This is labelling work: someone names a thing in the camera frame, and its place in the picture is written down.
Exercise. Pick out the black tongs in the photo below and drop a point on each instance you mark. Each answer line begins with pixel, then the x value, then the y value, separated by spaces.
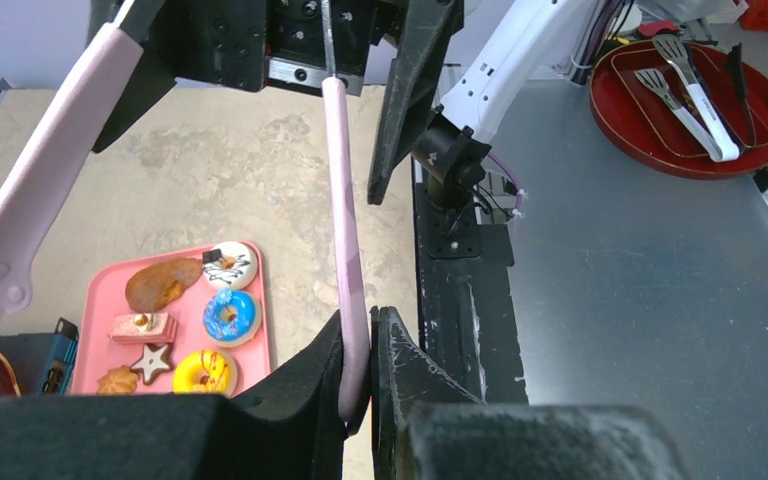
pixel 735 68

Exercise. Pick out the pink silicone metal tongs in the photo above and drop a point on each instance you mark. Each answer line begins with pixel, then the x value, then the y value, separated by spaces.
pixel 40 181

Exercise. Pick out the blue frosted donut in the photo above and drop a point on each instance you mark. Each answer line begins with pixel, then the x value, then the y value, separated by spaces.
pixel 232 317

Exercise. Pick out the brown baked bread piece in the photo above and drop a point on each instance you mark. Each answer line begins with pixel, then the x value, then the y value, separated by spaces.
pixel 156 286

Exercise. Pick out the pink layered cake slice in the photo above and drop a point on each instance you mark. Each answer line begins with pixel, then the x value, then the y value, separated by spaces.
pixel 143 328

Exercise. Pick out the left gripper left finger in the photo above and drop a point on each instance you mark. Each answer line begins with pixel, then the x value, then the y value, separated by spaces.
pixel 284 427

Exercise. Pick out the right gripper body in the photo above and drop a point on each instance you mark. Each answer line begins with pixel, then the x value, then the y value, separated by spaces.
pixel 248 45

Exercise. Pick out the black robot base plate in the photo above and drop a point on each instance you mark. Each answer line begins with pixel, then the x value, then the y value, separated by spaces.
pixel 467 322

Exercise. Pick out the dark network switch box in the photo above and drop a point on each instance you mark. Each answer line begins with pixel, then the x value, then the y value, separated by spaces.
pixel 43 363

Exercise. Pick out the white iced star cookie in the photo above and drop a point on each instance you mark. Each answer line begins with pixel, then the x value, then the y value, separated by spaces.
pixel 155 360

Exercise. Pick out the red round lacquer tray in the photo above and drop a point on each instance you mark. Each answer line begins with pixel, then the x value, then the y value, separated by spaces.
pixel 639 122

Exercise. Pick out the swirl butter cookie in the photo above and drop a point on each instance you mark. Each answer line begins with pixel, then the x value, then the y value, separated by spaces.
pixel 118 381

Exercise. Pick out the pink serving tray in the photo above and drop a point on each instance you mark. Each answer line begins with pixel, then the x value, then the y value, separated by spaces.
pixel 105 299

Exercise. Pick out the white chocolate donut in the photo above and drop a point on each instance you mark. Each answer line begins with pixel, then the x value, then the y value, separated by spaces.
pixel 230 264

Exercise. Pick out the yellow frosted donut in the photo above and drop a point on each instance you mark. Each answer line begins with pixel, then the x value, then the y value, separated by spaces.
pixel 206 372

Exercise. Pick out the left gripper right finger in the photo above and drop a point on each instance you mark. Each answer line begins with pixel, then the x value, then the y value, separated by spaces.
pixel 427 426

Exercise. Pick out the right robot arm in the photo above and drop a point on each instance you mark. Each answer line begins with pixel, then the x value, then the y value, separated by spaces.
pixel 464 119

